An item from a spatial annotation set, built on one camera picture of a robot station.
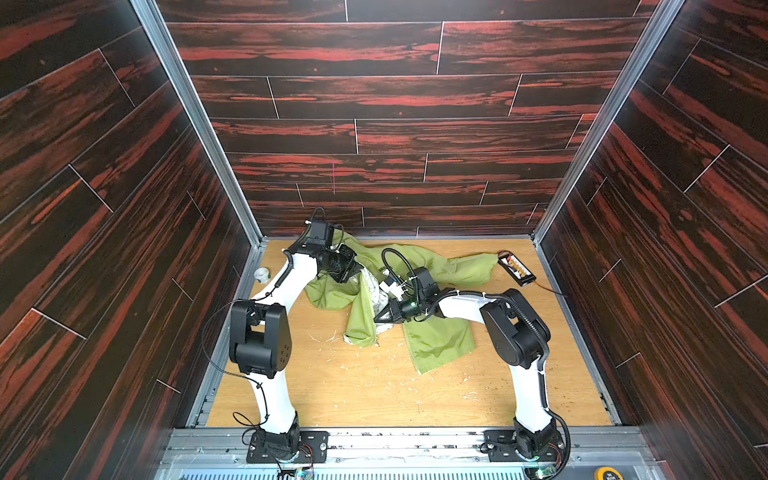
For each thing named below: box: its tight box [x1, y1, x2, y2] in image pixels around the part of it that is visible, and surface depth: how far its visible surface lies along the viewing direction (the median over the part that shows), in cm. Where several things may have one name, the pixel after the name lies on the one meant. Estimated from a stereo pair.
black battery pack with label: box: [497, 250, 537, 287], surface depth 110 cm
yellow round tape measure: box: [594, 466, 624, 480], surface depth 71 cm
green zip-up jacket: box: [304, 229, 499, 375], surface depth 92 cm
